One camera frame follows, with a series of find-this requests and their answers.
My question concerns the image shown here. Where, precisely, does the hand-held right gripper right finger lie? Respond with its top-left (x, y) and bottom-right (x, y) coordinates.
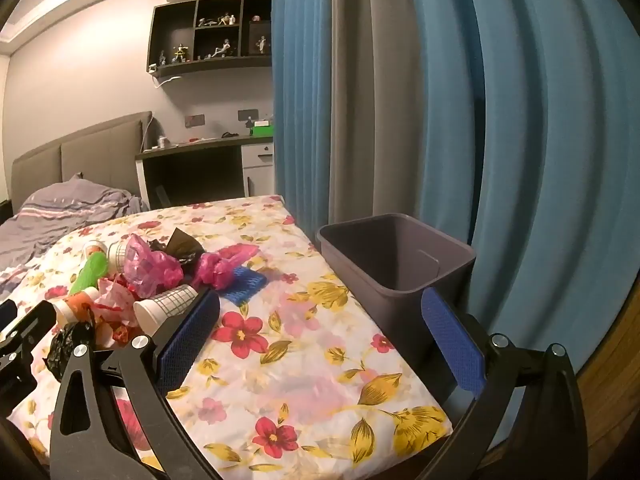
top-left (421, 288), bottom-right (589, 480)

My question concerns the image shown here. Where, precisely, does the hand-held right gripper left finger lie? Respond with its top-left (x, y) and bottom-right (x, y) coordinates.
top-left (50, 287), bottom-right (223, 480)

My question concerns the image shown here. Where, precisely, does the white grid paper cup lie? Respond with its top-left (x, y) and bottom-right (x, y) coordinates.
top-left (106, 240), bottom-right (132, 270)
top-left (133, 284), bottom-right (200, 333)

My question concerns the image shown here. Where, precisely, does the blue silicone mould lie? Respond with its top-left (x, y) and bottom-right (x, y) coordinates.
top-left (220, 266), bottom-right (268, 304)

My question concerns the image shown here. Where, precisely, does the dark brown plastic bag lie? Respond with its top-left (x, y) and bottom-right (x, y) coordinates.
top-left (167, 228), bottom-right (205, 267)

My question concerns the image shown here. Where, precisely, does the grey plastic bin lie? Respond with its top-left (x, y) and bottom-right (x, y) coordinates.
top-left (316, 213), bottom-right (477, 411)

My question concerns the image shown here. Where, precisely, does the black plastic bag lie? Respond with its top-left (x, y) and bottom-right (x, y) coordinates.
top-left (47, 321), bottom-right (96, 382)

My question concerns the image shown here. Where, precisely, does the pink plastic bag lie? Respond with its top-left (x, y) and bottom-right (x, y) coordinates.
top-left (194, 243), bottom-right (261, 291)
top-left (122, 235), bottom-right (185, 299)

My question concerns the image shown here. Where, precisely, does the floral bedsheet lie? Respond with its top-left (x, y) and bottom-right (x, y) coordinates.
top-left (10, 194), bottom-right (453, 480)

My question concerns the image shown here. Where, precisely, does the grey striped duvet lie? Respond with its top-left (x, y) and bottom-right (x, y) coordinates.
top-left (0, 175), bottom-right (151, 306)

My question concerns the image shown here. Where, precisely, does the dark wooden desk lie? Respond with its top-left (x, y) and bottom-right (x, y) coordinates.
top-left (135, 132), bottom-right (276, 211)

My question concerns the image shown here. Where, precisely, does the white drawer cabinet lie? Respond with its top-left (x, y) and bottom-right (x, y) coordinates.
top-left (242, 142), bottom-right (276, 198)

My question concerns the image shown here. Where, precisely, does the grey padded headboard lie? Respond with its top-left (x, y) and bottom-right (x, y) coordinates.
top-left (11, 111), bottom-right (153, 211)

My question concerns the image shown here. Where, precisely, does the blue curtain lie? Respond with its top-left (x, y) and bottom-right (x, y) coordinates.
top-left (402, 0), bottom-right (640, 378)
top-left (271, 0), bottom-right (333, 211)

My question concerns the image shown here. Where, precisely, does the grey curtain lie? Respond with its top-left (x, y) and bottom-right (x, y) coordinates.
top-left (327, 0), bottom-right (416, 243)

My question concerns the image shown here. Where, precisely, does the row of figurines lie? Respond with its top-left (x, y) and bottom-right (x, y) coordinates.
top-left (157, 10), bottom-right (271, 64)

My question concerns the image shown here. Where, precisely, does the dark wall shelf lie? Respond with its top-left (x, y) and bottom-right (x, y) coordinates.
top-left (146, 0), bottom-right (273, 79)

